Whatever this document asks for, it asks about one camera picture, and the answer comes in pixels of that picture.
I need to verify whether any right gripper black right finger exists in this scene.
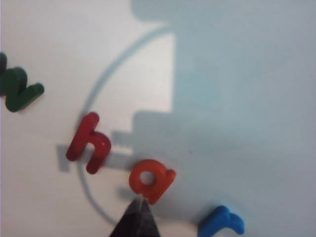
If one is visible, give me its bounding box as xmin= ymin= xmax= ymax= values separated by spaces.
xmin=141 ymin=199 xmax=161 ymax=237

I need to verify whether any orange a-shaped magnet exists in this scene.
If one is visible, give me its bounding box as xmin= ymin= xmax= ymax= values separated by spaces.
xmin=128 ymin=158 xmax=177 ymax=205

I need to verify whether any red h-shaped magnet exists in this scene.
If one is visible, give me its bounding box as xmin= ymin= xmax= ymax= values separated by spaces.
xmin=66 ymin=112 xmax=112 ymax=175

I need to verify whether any blue r-shaped magnet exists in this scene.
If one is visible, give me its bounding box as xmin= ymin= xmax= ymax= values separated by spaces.
xmin=197 ymin=205 xmax=245 ymax=237

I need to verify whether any green w-shaped magnet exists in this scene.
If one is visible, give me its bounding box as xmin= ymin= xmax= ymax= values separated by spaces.
xmin=0 ymin=51 xmax=45 ymax=113

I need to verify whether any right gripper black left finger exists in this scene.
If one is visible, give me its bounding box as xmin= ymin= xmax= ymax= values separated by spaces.
xmin=108 ymin=198 xmax=142 ymax=237

